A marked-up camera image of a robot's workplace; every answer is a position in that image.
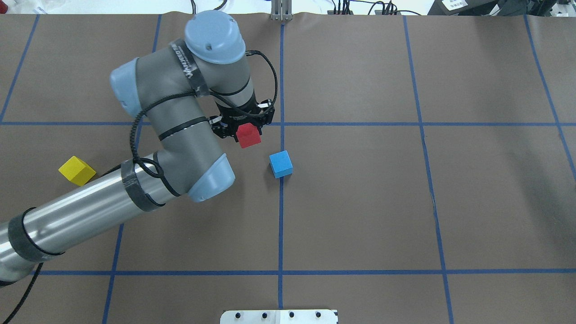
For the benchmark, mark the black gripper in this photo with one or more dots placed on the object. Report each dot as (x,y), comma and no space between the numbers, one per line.
(230,124)

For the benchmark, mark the red cube block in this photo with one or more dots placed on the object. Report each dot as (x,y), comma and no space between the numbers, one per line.
(248,135)

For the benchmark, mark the blue cube block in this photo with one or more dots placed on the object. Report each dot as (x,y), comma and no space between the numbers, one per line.
(281,164)

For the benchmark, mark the yellow cube block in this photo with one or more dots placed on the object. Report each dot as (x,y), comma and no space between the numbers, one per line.
(77,171)

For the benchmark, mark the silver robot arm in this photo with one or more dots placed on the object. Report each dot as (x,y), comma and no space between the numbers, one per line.
(182,98)

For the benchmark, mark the aluminium frame post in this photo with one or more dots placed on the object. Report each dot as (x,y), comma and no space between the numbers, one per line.
(281,10)

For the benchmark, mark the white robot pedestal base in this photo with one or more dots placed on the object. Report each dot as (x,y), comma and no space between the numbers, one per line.
(295,316)

